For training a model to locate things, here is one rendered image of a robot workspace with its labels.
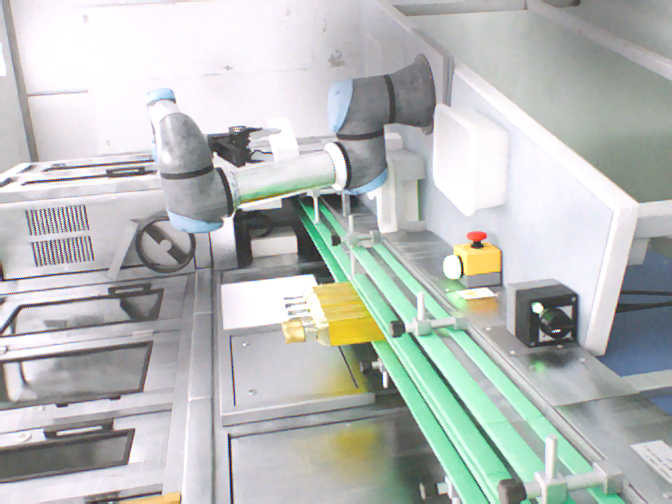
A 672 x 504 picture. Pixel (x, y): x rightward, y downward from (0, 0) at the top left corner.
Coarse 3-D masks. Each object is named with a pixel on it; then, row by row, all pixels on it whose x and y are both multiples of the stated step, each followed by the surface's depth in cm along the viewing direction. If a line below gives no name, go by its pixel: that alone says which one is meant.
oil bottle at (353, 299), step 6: (318, 300) 165; (324, 300) 165; (330, 300) 164; (336, 300) 164; (342, 300) 164; (348, 300) 164; (354, 300) 163; (360, 300) 163; (312, 306) 162; (318, 306) 161; (324, 306) 161; (330, 306) 162; (336, 306) 162; (312, 312) 162
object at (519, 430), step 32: (384, 256) 160; (384, 288) 139; (416, 288) 137; (448, 352) 108; (480, 352) 107; (480, 384) 98; (512, 384) 96; (480, 416) 88; (512, 416) 89; (512, 448) 81; (544, 448) 81
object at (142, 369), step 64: (320, 256) 264; (0, 320) 223; (64, 320) 220; (128, 320) 215; (192, 320) 207; (0, 384) 177; (64, 384) 175; (128, 384) 173; (192, 384) 161; (0, 448) 146; (64, 448) 145; (128, 448) 142; (192, 448) 134; (256, 448) 139; (320, 448) 137; (384, 448) 136
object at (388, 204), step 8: (392, 168) 172; (392, 176) 173; (384, 184) 190; (392, 184) 173; (376, 192) 191; (384, 192) 190; (392, 192) 174; (384, 200) 191; (392, 200) 174; (384, 208) 192; (392, 208) 175; (384, 216) 192; (392, 216) 176; (384, 224) 192; (392, 224) 176; (384, 232) 187
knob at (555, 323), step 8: (552, 312) 101; (560, 312) 100; (544, 320) 101; (552, 320) 100; (560, 320) 100; (568, 320) 100; (544, 328) 101; (552, 328) 99; (560, 328) 99; (568, 328) 99; (576, 328) 99; (552, 336) 100; (560, 336) 101
